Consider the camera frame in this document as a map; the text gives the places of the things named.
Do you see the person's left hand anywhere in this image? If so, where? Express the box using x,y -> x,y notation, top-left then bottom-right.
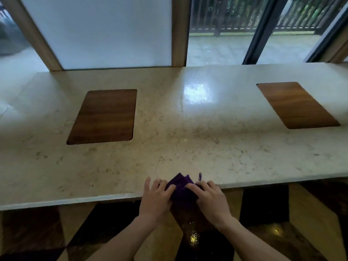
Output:
138,176 -> 177,225

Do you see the person's right hand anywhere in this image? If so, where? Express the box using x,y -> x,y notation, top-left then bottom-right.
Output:
185,181 -> 232,231

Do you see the purple cleaning cloth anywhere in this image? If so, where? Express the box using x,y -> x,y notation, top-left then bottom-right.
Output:
165,172 -> 203,207

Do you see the person's left forearm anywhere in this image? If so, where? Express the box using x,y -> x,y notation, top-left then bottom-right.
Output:
87,216 -> 163,261

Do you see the person's right forearm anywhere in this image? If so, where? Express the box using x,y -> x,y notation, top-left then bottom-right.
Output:
216,216 -> 291,261

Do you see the wooden inlay panel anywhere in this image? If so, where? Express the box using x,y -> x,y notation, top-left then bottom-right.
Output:
66,89 -> 137,145
256,82 -> 341,130

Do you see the black window mullion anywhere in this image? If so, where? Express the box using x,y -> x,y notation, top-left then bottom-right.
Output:
304,2 -> 348,63
242,0 -> 289,65

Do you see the wooden post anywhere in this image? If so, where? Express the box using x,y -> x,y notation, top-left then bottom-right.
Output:
0,0 -> 63,72
171,0 -> 191,67
318,27 -> 348,64

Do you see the white wall panel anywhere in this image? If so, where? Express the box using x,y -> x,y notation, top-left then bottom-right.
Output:
19,0 -> 173,70

